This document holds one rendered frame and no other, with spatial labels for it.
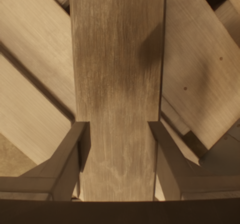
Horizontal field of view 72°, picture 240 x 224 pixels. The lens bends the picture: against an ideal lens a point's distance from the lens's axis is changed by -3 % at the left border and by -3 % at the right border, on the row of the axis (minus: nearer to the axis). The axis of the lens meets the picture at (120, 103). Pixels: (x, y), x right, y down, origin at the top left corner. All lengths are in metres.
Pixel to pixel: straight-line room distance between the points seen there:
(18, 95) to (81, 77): 0.14
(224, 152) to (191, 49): 0.18
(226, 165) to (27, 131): 0.33
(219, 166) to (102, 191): 0.19
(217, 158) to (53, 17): 0.36
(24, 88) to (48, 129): 0.08
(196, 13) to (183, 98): 0.14
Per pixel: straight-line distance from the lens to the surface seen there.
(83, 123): 0.15
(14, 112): 0.33
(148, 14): 0.21
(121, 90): 0.20
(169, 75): 0.30
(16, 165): 0.61
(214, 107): 0.34
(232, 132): 0.36
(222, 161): 0.34
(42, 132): 0.32
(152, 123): 0.15
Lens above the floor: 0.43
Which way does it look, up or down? 75 degrees down
